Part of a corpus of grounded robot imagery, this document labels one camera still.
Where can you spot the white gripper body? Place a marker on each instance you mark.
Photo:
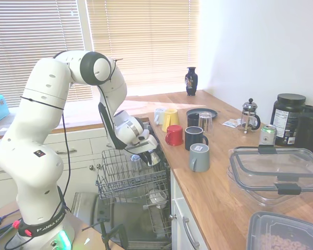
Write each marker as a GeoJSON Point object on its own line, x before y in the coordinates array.
{"type": "Point", "coordinates": [143, 145]}

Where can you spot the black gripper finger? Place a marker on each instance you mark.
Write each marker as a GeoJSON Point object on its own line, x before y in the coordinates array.
{"type": "Point", "coordinates": [146, 159]}
{"type": "Point", "coordinates": [151, 154]}

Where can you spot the white Franka Panda arm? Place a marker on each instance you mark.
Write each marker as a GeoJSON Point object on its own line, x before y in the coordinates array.
{"type": "Point", "coordinates": [41, 104]}

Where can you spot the red mug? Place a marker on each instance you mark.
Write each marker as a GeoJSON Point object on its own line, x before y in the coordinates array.
{"type": "Point", "coordinates": [175, 135]}

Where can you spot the tall white mug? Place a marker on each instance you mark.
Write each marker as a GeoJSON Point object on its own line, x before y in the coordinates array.
{"type": "Point", "coordinates": [158, 114]}

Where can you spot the white dish in dishwasher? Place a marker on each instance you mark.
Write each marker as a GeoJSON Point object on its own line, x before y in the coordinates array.
{"type": "Point", "coordinates": [157, 196]}

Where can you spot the yellow mug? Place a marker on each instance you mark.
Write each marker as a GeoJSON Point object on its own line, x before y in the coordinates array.
{"type": "Point", "coordinates": [172, 118]}

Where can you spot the navy mug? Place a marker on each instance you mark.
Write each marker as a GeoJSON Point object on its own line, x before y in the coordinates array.
{"type": "Point", "coordinates": [194, 139]}

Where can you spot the grey mug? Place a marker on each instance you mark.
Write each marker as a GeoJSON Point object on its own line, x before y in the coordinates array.
{"type": "Point", "coordinates": [199, 159]}

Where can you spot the small black mug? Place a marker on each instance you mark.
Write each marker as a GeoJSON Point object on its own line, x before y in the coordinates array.
{"type": "Point", "coordinates": [192, 121]}

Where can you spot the built-in dishwasher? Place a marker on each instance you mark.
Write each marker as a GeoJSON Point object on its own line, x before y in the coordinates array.
{"type": "Point", "coordinates": [120, 216]}

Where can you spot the clear drinking glass in rack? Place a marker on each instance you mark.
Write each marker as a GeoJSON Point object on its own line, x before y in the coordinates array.
{"type": "Point", "coordinates": [136, 162]}

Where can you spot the round metal cabinet knob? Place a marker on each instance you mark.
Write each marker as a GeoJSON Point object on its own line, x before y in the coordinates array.
{"type": "Point", "coordinates": [172, 217]}
{"type": "Point", "coordinates": [98, 166]}
{"type": "Point", "coordinates": [91, 167]}

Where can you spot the clear glass tumbler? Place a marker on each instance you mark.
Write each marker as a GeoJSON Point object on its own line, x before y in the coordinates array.
{"type": "Point", "coordinates": [206, 123]}

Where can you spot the dark round plate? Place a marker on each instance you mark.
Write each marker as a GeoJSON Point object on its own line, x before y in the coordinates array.
{"type": "Point", "coordinates": [214, 113]}

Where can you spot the dark blue painted vase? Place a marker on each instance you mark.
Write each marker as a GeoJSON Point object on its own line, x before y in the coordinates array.
{"type": "Point", "coordinates": [191, 83]}

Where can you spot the small paper sachets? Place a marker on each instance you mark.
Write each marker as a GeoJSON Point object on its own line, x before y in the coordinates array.
{"type": "Point", "coordinates": [232, 123]}

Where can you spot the glass french press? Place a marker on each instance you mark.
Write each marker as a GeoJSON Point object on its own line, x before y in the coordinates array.
{"type": "Point", "coordinates": [249, 117]}

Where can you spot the beige window blind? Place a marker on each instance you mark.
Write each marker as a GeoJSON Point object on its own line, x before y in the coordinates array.
{"type": "Point", "coordinates": [146, 39]}
{"type": "Point", "coordinates": [28, 31]}

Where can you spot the green drink can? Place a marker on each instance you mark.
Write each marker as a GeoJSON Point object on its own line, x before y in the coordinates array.
{"type": "Point", "coordinates": [267, 135]}

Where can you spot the clear container with clip lid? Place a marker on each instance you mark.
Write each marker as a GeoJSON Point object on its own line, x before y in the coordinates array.
{"type": "Point", "coordinates": [271, 169]}

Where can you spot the black protein powder tub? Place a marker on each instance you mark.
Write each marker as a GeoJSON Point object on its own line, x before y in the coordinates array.
{"type": "Point", "coordinates": [288, 114]}

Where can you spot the grey container with cereal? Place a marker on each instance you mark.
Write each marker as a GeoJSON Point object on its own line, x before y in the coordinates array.
{"type": "Point", "coordinates": [284, 231]}

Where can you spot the black plastic jug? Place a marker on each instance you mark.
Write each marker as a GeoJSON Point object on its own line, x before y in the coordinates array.
{"type": "Point", "coordinates": [309, 127]}

